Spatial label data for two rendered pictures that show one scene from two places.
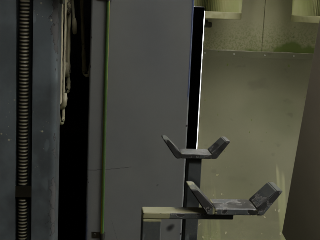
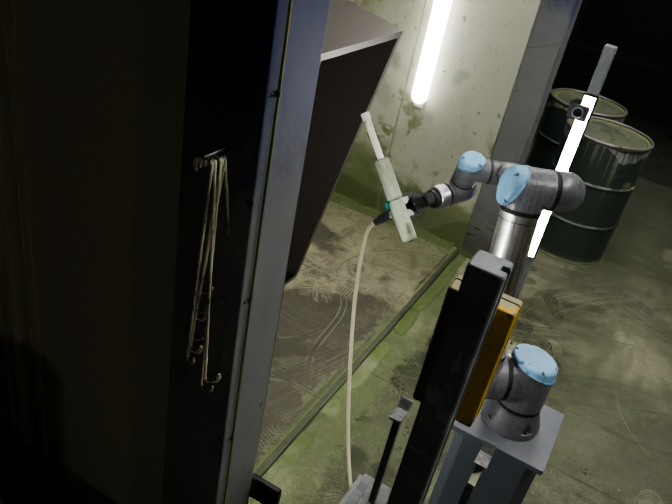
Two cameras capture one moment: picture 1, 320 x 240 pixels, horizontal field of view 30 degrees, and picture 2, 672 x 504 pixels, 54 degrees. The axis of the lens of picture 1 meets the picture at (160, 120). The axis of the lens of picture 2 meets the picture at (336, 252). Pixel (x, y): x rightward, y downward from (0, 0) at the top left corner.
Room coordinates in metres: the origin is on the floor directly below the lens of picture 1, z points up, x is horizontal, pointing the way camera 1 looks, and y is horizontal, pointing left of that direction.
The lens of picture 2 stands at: (0.34, 1.00, 2.12)
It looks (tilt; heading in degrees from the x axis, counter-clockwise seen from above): 31 degrees down; 300
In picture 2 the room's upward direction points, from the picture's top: 12 degrees clockwise
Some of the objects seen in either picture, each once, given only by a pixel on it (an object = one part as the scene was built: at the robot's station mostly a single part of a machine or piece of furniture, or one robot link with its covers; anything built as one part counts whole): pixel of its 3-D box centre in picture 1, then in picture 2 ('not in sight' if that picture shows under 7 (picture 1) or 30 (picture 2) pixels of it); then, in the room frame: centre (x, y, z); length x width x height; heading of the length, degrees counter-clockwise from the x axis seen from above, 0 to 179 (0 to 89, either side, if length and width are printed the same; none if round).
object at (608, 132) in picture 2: not in sight; (609, 134); (1.09, -3.52, 0.86); 0.54 x 0.54 x 0.01
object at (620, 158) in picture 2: not in sight; (585, 190); (1.09, -3.52, 0.44); 0.59 x 0.58 x 0.89; 111
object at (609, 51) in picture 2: not in sight; (544, 215); (0.96, -1.98, 0.82); 0.05 x 0.05 x 1.64; 7
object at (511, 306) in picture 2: not in sight; (464, 353); (0.58, 0.07, 1.42); 0.12 x 0.06 x 0.26; 7
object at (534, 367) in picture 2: not in sight; (525, 377); (0.58, -0.76, 0.83); 0.17 x 0.15 x 0.18; 38
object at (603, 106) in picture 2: not in sight; (588, 103); (1.41, -4.09, 0.86); 0.54 x 0.54 x 0.01
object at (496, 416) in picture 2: not in sight; (514, 408); (0.57, -0.76, 0.69); 0.19 x 0.19 x 0.10
